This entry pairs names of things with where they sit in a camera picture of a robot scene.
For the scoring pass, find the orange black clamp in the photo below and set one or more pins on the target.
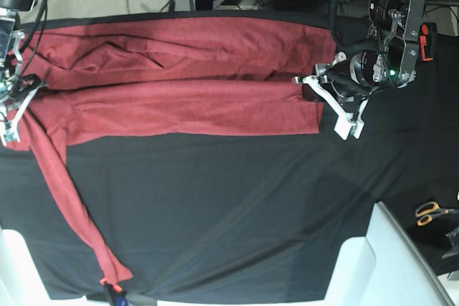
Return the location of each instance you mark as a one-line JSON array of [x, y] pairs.
[[427, 41]]

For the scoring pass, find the orange blue clamp bottom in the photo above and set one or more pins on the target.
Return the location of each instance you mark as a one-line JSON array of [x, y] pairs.
[[116, 296]]

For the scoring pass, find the red long-sleeve shirt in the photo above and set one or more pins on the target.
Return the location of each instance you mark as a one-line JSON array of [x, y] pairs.
[[213, 76]]

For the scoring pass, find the white bin right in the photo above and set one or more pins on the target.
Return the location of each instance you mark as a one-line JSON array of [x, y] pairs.
[[383, 267]]

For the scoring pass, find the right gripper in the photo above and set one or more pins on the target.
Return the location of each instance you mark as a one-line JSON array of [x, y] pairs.
[[17, 89]]

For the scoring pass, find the yellow-handled scissors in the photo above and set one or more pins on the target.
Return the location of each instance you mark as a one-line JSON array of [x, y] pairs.
[[430, 211]]

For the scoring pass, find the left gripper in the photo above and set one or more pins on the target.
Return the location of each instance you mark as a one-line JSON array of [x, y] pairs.
[[346, 85]]

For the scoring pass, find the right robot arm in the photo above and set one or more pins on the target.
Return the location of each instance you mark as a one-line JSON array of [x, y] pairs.
[[10, 10]]

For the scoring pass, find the black metal tool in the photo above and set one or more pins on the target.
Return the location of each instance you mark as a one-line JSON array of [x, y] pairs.
[[453, 252]]

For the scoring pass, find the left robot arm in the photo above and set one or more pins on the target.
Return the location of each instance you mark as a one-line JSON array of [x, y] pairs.
[[396, 41]]

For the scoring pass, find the black table cloth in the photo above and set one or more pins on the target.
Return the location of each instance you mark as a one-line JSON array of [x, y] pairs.
[[244, 219]]

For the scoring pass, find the white bin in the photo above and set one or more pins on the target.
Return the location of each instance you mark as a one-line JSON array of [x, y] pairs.
[[383, 267], [20, 280]]

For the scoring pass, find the white bin left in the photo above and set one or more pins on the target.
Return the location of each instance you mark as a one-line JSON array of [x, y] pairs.
[[20, 280]]

